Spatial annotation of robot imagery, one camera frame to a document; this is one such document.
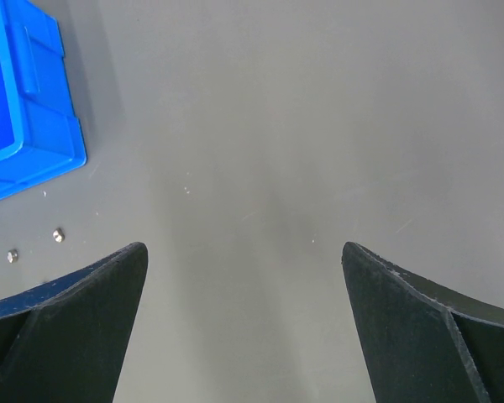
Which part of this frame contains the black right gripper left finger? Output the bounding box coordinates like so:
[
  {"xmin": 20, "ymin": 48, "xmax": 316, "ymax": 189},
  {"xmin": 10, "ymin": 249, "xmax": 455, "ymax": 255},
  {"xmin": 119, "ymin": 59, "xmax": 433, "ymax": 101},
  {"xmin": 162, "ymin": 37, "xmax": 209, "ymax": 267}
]
[{"xmin": 0, "ymin": 243, "xmax": 148, "ymax": 402}]

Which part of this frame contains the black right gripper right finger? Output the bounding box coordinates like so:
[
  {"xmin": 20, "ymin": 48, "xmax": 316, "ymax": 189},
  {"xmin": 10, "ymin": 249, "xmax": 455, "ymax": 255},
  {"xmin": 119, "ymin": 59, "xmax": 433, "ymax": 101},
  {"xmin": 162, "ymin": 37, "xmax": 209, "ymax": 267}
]
[{"xmin": 341, "ymin": 242, "xmax": 504, "ymax": 402}]

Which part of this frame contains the small silver nut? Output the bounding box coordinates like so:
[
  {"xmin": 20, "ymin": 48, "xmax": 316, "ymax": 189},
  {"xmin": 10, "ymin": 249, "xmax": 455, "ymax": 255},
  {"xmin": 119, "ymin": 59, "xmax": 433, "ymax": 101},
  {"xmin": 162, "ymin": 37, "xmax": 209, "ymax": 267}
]
[
  {"xmin": 7, "ymin": 249, "xmax": 18, "ymax": 264},
  {"xmin": 52, "ymin": 228, "xmax": 65, "ymax": 243}
]

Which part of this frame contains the blue plastic divided bin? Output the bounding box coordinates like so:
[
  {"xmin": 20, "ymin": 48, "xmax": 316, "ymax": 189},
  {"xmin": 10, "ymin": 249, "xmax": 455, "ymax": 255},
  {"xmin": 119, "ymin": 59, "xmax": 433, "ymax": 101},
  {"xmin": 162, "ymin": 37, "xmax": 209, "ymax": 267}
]
[{"xmin": 0, "ymin": 1, "xmax": 87, "ymax": 200}]

